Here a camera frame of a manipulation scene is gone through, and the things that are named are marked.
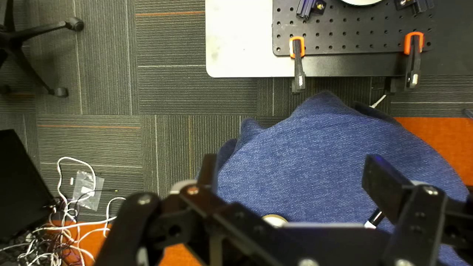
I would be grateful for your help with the white cup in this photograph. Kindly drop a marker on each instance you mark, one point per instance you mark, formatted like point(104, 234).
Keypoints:
point(275, 220)

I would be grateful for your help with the orange and black clamp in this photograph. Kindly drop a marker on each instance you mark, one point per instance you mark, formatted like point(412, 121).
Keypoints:
point(298, 62)
point(413, 59)

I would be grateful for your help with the black box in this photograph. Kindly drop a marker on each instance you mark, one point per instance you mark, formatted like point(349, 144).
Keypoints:
point(20, 184)

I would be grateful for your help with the clear plastic bag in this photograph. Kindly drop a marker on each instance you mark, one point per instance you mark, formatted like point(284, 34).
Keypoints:
point(87, 188)

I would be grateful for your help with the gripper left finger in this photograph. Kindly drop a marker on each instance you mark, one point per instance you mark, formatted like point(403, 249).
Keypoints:
point(192, 221)

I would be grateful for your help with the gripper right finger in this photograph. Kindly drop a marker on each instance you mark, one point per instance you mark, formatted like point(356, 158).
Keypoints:
point(417, 221)

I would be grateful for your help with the office chair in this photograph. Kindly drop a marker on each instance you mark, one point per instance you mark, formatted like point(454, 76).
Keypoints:
point(22, 48)

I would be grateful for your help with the blue fabric cushion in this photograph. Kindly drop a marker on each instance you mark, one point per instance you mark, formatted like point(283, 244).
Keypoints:
point(314, 159)

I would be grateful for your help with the black marker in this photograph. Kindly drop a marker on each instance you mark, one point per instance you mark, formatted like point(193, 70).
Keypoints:
point(375, 218)

